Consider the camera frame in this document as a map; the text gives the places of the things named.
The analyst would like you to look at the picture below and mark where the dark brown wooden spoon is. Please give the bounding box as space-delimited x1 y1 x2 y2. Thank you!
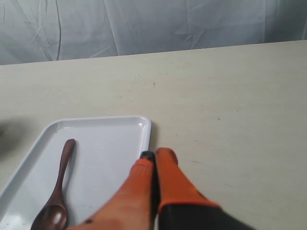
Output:
31 139 76 230

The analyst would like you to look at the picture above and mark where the grey wrinkled backdrop curtain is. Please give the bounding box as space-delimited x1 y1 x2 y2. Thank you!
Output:
0 0 307 65

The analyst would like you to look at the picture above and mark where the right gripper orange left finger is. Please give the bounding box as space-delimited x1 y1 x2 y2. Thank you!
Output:
68 151 155 230

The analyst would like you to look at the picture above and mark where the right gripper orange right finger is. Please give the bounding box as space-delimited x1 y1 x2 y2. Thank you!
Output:
155 148 252 230

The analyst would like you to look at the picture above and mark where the white rectangular plastic tray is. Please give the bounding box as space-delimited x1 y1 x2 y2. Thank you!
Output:
0 115 151 230

